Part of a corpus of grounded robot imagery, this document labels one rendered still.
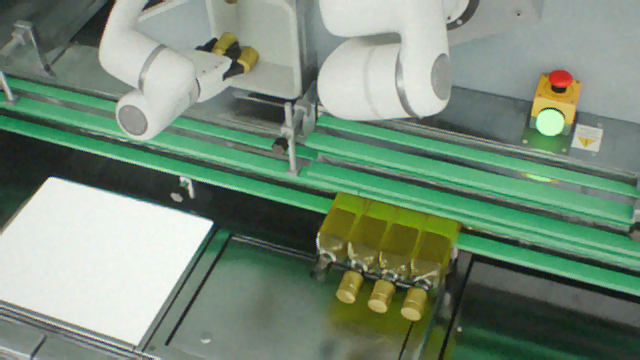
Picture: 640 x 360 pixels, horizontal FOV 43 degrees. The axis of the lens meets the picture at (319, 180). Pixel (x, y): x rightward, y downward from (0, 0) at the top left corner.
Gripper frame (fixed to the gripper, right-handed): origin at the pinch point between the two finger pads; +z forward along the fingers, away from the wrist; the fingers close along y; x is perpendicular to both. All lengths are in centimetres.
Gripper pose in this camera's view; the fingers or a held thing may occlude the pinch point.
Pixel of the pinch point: (221, 51)
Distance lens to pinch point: 145.5
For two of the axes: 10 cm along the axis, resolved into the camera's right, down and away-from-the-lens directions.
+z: 3.6, -4.8, 8.0
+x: 0.5, -8.5, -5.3
